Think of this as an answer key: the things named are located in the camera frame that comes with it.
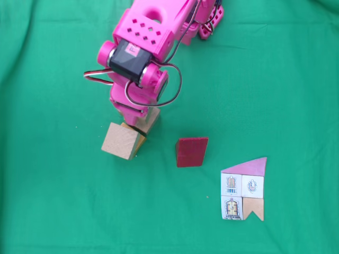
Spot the wooden cube door print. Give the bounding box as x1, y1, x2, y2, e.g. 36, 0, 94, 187
145, 107, 162, 135

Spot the wooden cube oval window print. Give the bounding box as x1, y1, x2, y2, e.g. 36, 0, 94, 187
101, 122, 141, 160

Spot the yellow notched wooden block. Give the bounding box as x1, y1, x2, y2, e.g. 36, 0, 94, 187
133, 134, 148, 157

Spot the dark red wedge block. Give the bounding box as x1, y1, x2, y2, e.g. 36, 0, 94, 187
175, 137, 209, 168

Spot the green cloth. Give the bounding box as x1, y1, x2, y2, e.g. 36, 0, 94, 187
0, 0, 339, 254

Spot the tricolour servo cable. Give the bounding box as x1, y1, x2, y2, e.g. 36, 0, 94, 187
83, 63, 183, 107
161, 0, 202, 66

